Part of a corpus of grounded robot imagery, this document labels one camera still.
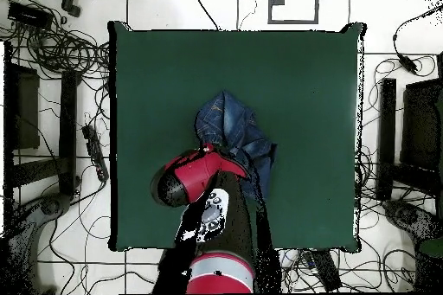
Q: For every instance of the black metal frame stand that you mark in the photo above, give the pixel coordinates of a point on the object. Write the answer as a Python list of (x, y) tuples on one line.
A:
[(387, 129), (67, 118)]

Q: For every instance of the black rectangular device box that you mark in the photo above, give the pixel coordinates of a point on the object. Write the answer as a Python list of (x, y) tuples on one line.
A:
[(29, 14)]

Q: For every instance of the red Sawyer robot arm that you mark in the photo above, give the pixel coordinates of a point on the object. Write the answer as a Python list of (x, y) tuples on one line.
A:
[(193, 177)]

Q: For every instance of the grey rectangular floor frame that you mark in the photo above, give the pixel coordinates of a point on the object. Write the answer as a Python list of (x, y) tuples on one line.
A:
[(294, 22)]

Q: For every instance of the black power adapter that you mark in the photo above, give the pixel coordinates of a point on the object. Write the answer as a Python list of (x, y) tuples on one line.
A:
[(407, 63)]

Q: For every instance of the dark green tablecloth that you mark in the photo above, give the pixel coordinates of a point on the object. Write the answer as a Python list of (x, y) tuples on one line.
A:
[(304, 101)]

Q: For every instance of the grey tripod foot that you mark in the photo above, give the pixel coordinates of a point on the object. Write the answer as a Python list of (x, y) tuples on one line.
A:
[(52, 205), (405, 213)]

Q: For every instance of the dark flat panel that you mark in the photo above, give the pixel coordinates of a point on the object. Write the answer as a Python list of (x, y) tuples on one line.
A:
[(27, 108), (420, 125)]

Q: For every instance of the long black power strip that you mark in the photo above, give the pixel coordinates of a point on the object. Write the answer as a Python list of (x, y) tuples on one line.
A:
[(325, 270)]

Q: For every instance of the dark green pad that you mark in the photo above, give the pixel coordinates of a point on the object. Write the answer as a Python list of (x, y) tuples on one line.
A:
[(431, 247)]

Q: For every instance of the blue denim jeans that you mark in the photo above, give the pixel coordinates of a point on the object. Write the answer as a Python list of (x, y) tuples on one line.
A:
[(235, 122)]

